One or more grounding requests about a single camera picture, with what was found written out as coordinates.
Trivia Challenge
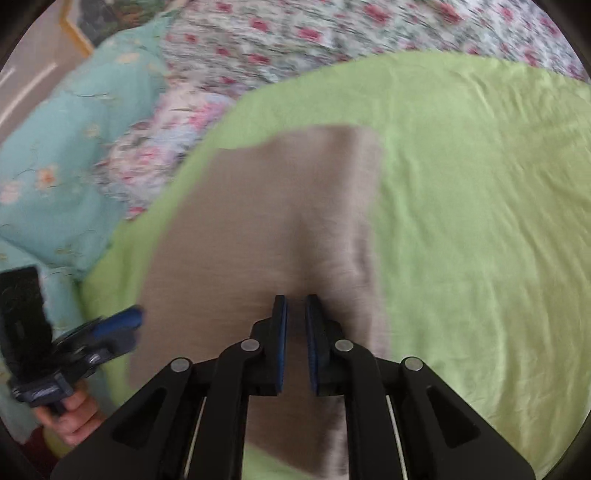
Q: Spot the green bed sheet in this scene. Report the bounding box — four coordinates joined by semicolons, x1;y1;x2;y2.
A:
78;50;591;480

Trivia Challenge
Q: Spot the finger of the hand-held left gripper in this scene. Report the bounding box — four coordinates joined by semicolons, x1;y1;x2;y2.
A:
52;306;145;374

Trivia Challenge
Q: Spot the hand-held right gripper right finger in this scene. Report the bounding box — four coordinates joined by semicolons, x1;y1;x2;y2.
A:
305;294;536;480

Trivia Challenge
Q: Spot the brown knitted sweater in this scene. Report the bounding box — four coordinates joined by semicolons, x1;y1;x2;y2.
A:
127;124;394;480

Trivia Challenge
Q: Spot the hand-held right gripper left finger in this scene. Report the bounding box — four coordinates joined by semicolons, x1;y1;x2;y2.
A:
50;294;290;480

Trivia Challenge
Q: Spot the pink floral quilt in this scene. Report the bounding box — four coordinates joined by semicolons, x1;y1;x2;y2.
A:
157;0;591;101

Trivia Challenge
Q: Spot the teal floral blanket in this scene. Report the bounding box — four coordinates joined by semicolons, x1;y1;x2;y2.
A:
0;11;178;446

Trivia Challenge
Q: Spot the ruffled floral pillow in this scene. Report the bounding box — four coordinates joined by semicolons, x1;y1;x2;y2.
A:
95;87;242;221

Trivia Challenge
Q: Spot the person's left hand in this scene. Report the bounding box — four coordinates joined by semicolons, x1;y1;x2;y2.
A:
36;391;106;448

